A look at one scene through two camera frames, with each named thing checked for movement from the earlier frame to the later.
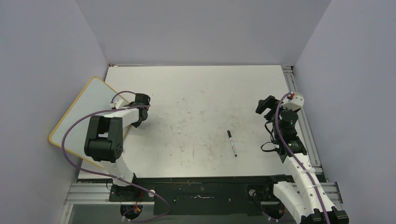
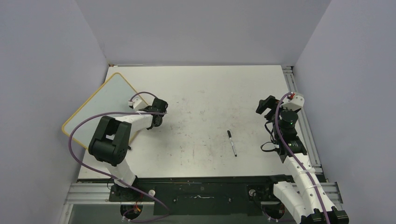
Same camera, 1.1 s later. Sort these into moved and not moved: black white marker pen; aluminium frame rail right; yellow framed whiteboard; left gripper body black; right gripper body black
Moved: left gripper body black; yellow framed whiteboard
Not moved: black white marker pen; right gripper body black; aluminium frame rail right
